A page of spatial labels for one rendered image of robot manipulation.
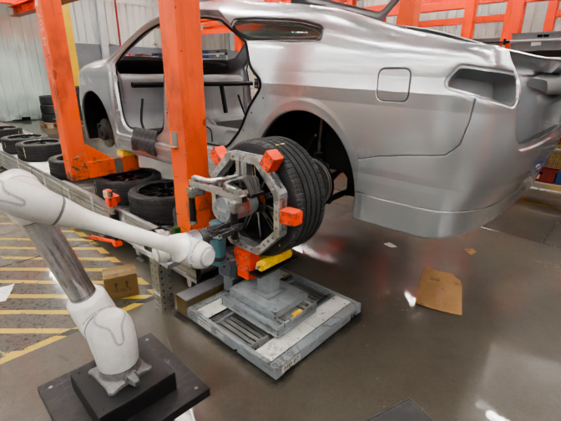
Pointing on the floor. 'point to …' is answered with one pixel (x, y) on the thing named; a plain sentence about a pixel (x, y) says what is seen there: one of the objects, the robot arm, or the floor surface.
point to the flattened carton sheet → (440, 291)
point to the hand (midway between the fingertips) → (234, 225)
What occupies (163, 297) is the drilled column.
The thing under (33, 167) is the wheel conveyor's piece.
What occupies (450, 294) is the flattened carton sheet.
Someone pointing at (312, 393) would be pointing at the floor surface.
